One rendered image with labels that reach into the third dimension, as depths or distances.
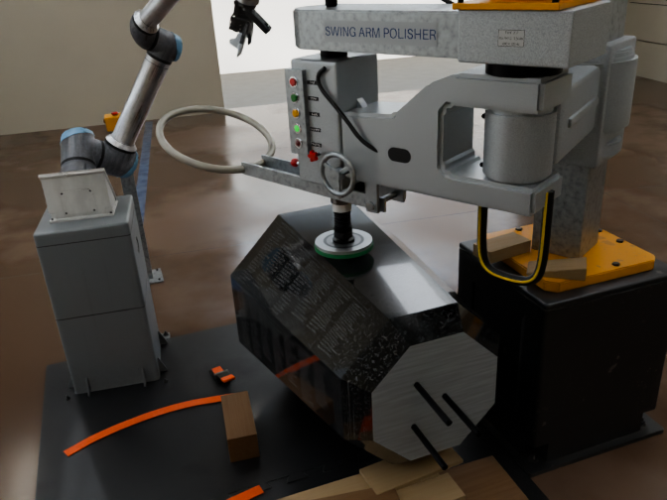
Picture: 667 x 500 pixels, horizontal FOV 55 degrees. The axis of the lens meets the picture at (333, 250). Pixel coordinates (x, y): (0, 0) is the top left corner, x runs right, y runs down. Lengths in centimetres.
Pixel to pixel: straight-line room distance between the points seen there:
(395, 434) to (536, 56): 119
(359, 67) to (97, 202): 144
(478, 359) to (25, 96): 780
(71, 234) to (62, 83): 618
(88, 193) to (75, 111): 610
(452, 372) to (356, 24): 110
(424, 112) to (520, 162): 31
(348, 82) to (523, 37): 64
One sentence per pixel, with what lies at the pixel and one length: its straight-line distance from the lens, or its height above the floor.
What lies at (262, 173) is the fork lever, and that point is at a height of 113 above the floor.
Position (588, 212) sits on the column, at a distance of 254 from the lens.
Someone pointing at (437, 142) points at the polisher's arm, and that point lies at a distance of 191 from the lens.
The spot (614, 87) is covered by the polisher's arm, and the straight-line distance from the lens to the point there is 237.
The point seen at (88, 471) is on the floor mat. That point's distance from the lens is 294.
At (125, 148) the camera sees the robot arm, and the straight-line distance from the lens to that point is 321.
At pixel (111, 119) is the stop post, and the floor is 107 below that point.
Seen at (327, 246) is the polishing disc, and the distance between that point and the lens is 235.
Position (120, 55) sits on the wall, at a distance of 896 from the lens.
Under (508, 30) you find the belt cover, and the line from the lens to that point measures 172.
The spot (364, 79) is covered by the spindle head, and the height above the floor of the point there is 149.
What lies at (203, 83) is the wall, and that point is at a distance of 899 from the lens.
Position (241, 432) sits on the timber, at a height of 14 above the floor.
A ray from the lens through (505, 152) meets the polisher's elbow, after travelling 182.
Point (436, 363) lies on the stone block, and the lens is 205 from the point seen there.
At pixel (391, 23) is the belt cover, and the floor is 169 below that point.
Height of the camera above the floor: 187
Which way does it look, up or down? 25 degrees down
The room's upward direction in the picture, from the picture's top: 3 degrees counter-clockwise
